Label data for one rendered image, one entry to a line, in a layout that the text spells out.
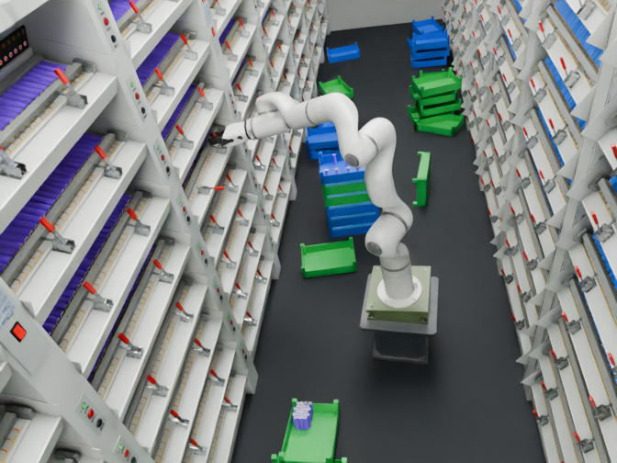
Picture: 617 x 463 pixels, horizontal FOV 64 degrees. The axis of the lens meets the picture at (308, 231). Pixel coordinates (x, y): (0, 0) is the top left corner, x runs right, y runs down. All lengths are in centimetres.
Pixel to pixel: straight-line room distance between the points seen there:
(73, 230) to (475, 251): 215
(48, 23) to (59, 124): 30
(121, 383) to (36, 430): 30
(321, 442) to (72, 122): 154
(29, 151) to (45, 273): 25
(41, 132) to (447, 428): 180
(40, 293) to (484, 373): 184
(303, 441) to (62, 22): 169
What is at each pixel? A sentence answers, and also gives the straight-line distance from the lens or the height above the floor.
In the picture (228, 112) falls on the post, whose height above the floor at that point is 105.
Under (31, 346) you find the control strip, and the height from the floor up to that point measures 132.
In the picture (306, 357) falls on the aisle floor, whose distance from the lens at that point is 246.
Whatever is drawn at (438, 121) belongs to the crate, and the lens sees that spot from 394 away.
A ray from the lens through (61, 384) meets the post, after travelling 117.
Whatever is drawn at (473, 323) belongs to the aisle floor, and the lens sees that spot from 255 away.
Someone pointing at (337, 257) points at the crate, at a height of 0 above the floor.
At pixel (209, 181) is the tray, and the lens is 195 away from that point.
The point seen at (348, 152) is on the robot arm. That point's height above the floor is 113.
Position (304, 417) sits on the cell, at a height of 9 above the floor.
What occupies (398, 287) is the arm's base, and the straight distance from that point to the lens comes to 208.
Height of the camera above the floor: 202
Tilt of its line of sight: 41 degrees down
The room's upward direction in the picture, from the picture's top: 12 degrees counter-clockwise
